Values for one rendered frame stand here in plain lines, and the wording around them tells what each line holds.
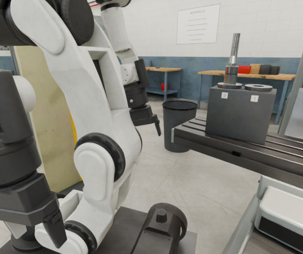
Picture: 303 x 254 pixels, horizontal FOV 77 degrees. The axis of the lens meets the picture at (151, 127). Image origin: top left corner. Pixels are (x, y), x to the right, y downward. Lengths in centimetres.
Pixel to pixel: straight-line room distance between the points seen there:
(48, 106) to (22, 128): 146
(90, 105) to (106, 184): 20
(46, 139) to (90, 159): 139
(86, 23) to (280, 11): 479
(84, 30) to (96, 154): 29
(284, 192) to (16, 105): 75
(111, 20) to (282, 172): 74
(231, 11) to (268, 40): 109
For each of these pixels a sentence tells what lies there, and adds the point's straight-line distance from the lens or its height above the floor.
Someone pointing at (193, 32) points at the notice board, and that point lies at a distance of 579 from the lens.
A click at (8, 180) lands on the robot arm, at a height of 109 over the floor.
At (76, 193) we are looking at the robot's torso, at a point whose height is 73.
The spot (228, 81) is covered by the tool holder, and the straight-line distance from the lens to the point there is 80.
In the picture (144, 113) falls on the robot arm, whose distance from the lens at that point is 72.
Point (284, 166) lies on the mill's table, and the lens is 75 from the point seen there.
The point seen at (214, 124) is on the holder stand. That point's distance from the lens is 81.
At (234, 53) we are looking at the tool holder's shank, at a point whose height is 126.
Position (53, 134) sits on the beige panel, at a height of 61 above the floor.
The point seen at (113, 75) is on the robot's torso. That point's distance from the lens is 53.
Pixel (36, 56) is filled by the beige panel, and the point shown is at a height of 124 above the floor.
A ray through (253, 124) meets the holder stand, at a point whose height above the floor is 102.
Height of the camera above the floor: 126
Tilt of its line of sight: 21 degrees down
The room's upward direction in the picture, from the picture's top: straight up
